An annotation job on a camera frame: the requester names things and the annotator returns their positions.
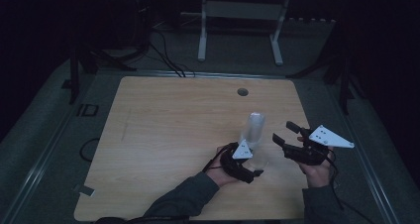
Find clear plastic bottle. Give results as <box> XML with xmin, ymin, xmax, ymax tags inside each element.
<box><xmin>242</xmin><ymin>111</ymin><xmax>269</xmax><ymax>171</ymax></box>

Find black floor cables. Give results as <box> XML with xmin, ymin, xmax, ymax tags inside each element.
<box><xmin>98</xmin><ymin>29</ymin><xmax>196</xmax><ymax>78</ymax></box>

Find person's left hand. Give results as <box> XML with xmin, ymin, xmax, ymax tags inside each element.
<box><xmin>204</xmin><ymin>145</ymin><xmax>242</xmax><ymax>188</ymax></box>

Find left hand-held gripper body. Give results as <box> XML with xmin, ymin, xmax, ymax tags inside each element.
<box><xmin>219</xmin><ymin>139</ymin><xmax>256</xmax><ymax>184</ymax></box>

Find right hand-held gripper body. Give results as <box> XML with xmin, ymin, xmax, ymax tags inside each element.
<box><xmin>282</xmin><ymin>124</ymin><xmax>356</xmax><ymax>167</ymax></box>

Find black cable loop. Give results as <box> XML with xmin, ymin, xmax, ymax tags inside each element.
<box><xmin>79</xmin><ymin>137</ymin><xmax>101</xmax><ymax>163</ymax></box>

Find grey tape strip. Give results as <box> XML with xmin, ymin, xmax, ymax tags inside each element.
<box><xmin>73</xmin><ymin>183</ymin><xmax>96</xmax><ymax>197</ymax></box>

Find person's right hand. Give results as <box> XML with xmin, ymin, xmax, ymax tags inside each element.
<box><xmin>296</xmin><ymin>136</ymin><xmax>334</xmax><ymax>189</ymax></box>

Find dark computer tower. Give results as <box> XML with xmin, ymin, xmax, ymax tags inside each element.
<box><xmin>131</xmin><ymin>0</ymin><xmax>154</xmax><ymax>52</ymax></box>

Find black metal stand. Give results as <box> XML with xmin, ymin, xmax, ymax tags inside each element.
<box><xmin>286</xmin><ymin>22</ymin><xmax>368</xmax><ymax>116</ymax></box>
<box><xmin>60</xmin><ymin>45</ymin><xmax>137</xmax><ymax>105</ymax></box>

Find white metal stand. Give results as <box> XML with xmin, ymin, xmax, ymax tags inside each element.
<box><xmin>196</xmin><ymin>0</ymin><xmax>294</xmax><ymax>66</ymax></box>

